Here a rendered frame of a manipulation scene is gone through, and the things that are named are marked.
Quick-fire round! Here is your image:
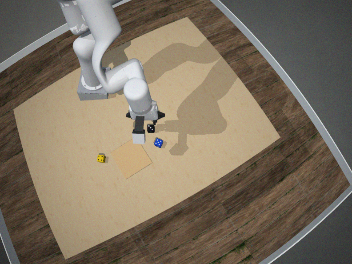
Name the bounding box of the tan flat mat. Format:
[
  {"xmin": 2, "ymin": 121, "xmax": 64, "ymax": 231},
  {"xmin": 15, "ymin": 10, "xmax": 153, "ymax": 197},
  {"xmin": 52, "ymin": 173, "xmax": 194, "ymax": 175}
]
[{"xmin": 111, "ymin": 139, "xmax": 152, "ymax": 179}]

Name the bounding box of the yellow die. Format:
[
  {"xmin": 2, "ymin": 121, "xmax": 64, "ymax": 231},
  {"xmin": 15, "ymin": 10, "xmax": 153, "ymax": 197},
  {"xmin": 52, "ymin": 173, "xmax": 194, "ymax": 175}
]
[{"xmin": 97, "ymin": 155, "xmax": 106, "ymax": 163}]

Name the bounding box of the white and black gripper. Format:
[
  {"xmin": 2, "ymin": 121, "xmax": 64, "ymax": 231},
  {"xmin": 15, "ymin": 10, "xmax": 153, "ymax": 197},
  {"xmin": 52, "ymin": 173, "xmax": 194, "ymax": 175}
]
[{"xmin": 126, "ymin": 104, "xmax": 165, "ymax": 125}]

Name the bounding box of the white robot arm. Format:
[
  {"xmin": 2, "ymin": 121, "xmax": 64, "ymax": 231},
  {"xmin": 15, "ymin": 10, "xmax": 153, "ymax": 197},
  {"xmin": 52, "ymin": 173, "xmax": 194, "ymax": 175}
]
[{"xmin": 57, "ymin": 0, "xmax": 156, "ymax": 144}]

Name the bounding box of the blue die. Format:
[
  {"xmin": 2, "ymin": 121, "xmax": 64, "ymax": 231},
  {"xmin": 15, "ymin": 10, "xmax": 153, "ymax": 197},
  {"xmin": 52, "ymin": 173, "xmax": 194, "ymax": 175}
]
[{"xmin": 154, "ymin": 138, "xmax": 163, "ymax": 148}]

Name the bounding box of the black die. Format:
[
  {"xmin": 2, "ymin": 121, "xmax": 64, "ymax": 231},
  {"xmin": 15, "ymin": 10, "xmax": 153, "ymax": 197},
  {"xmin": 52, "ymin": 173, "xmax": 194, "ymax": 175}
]
[{"xmin": 147, "ymin": 124, "xmax": 155, "ymax": 133}]

